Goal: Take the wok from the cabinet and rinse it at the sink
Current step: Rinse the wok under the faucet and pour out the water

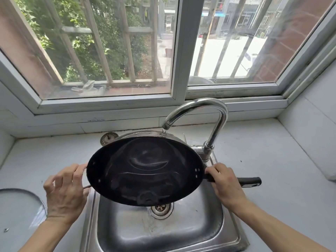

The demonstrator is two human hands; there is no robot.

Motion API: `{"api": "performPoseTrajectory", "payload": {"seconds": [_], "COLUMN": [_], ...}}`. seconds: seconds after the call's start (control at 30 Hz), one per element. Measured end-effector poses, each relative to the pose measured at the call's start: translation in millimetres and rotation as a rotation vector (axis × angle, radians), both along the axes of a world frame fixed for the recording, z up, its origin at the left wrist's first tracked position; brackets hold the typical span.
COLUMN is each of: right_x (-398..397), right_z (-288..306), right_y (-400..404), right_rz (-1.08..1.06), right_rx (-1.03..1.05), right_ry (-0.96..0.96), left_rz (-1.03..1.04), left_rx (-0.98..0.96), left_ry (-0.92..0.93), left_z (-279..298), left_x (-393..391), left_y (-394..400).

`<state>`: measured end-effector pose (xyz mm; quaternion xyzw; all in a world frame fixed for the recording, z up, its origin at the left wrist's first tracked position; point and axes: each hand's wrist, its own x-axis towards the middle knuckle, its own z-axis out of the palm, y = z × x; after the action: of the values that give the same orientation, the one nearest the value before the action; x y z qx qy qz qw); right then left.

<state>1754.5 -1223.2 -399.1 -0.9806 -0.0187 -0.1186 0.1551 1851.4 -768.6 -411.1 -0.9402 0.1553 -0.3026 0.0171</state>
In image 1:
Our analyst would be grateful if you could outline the person's right hand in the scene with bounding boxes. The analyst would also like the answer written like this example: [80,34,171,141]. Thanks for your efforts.
[204,162,250,216]

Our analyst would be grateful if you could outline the person's left hand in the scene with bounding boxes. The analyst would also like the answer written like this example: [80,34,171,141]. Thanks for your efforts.
[43,163,91,226]

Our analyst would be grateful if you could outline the chrome faucet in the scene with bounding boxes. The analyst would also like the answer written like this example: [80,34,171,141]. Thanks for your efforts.
[161,98,229,162]

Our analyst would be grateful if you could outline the black wok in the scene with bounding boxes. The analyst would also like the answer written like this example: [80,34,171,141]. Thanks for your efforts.
[83,131,262,207]

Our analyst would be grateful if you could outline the person's right forearm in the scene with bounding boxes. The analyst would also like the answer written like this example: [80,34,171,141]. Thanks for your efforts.
[231,202,334,252]

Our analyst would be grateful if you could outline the glass pot lid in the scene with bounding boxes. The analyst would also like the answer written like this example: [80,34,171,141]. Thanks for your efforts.
[0,188,48,252]

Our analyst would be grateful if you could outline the round metal sink strainer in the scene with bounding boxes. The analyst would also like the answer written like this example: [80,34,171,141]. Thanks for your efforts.
[100,132,119,147]

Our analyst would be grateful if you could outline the stainless steel sink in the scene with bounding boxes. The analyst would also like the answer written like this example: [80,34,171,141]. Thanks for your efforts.
[79,150,250,252]

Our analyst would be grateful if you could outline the white work glove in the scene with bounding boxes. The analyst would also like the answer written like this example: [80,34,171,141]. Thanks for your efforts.
[70,80,107,96]

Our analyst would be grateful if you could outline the white framed window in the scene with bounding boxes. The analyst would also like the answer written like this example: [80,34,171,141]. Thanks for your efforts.
[0,0,336,116]

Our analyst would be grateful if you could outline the window security bars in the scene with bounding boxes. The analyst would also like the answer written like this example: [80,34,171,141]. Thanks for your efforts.
[39,0,273,84]

